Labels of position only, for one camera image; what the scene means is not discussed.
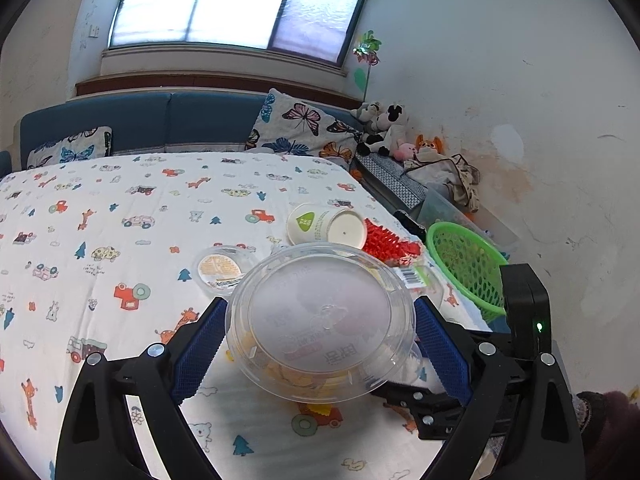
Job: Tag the black white cow plush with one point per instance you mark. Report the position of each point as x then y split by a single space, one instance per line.
387 130

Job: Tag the blue padded headboard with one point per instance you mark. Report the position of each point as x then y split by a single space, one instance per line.
175 120

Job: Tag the white paper cup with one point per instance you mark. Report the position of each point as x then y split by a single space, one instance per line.
310 222

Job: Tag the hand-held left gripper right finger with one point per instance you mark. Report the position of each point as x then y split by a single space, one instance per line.
442 350

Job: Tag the colourful pinwheel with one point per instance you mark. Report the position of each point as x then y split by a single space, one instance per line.
366 50

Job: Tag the person's right forearm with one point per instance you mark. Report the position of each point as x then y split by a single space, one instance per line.
612 425

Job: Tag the clear wrapper with barcode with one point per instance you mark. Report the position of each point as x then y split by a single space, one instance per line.
417 275

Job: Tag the grey patterned mat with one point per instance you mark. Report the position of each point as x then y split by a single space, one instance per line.
390 180

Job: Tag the clear plastic storage box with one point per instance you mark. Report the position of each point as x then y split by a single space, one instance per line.
450 207

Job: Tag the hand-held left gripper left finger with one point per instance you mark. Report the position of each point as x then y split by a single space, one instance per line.
200 345

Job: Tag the clear round plastic container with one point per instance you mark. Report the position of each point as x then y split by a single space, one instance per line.
320 310

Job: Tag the grey white plush toy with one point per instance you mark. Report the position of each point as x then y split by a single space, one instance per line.
367 112

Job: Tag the black rectangular device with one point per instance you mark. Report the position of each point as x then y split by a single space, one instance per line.
410 222

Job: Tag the pile of beige clothes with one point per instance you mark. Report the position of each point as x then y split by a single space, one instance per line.
450 175

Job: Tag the green plastic basket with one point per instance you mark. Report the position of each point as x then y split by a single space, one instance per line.
465 260

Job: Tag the small clear jelly cup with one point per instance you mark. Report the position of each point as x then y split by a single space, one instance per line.
220 267

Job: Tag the white wall switch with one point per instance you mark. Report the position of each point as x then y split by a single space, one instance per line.
93 31

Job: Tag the pink plush toy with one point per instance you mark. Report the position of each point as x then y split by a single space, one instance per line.
404 152

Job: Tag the window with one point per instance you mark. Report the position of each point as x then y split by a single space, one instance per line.
225 0

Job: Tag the small butterfly print pillow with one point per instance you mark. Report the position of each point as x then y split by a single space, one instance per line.
70 150

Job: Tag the large butterfly print pillow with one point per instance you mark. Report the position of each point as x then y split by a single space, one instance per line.
300 120

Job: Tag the orange fox plush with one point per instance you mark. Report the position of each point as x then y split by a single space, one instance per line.
429 145

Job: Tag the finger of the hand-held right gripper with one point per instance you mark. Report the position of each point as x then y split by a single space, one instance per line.
430 416

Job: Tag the green heart wall sticker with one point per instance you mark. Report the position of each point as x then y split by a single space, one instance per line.
360 77

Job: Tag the cartoon printed bed sheet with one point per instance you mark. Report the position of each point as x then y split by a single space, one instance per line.
100 260

